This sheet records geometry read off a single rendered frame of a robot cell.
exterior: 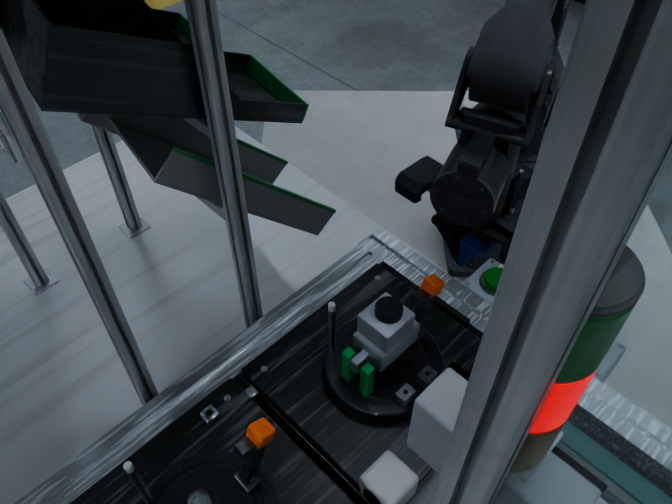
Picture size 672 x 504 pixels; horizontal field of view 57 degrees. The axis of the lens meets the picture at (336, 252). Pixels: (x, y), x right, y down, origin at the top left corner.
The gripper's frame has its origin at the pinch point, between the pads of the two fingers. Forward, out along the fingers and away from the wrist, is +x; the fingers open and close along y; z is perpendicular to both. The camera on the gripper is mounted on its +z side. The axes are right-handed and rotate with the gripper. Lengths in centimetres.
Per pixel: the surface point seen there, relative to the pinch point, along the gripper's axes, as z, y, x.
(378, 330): -15.7, -1.1, 0.8
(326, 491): -27.8, -6.2, 12.4
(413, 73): 164, 138, 106
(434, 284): -6.0, -0.6, 1.7
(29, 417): -47, 31, 24
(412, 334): -11.4, -2.4, 4.3
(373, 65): 156, 156, 106
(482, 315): 3.2, -3.1, 13.5
